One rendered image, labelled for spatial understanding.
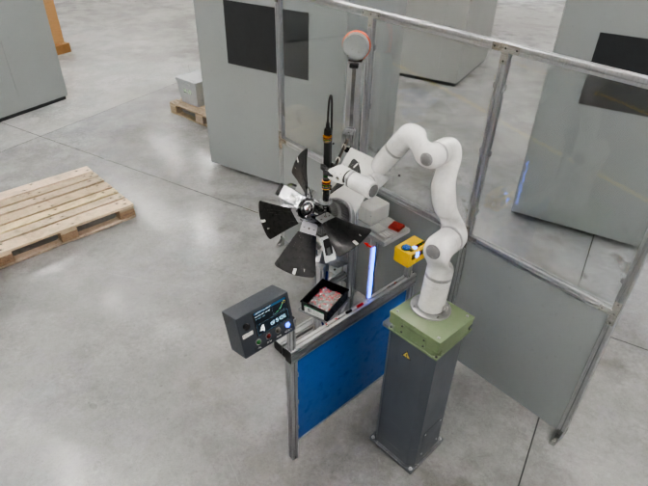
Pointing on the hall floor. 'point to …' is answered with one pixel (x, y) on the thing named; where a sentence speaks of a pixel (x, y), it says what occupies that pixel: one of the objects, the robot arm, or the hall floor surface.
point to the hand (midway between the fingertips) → (327, 166)
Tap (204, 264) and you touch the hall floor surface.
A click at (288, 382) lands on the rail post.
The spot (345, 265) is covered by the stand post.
